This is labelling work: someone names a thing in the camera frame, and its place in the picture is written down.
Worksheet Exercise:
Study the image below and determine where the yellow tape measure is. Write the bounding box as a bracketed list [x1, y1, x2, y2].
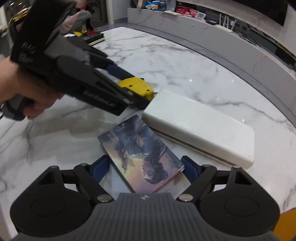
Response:
[118, 77, 154, 101]

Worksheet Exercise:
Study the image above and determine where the long white box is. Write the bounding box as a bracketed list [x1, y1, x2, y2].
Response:
[142, 89, 255, 169]

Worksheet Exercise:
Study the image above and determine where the illustrated book box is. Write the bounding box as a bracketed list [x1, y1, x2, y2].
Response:
[98, 115, 185, 193]

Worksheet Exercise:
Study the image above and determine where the person's left hand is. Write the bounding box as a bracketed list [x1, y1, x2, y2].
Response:
[0, 57, 64, 119]

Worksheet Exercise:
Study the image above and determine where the black remote keyboard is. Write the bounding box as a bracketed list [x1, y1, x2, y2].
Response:
[79, 31, 105, 46]

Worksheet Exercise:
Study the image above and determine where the orange white storage box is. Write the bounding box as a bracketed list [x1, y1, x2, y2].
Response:
[273, 208, 296, 241]

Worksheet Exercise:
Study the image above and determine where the white router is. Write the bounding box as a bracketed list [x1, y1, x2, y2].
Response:
[213, 13, 238, 32]

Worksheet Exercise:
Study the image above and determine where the black television screen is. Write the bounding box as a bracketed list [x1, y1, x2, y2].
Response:
[234, 0, 288, 27]

